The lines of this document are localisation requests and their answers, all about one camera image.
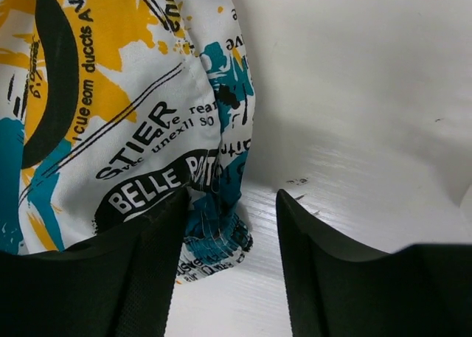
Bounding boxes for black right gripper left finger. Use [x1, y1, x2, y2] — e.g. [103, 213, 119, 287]
[1, 189, 189, 336]

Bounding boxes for patterned white yellow teal shorts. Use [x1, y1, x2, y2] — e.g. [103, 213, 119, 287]
[1, 0, 255, 284]

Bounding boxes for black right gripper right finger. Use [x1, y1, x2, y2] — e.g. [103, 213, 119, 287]
[276, 190, 471, 336]

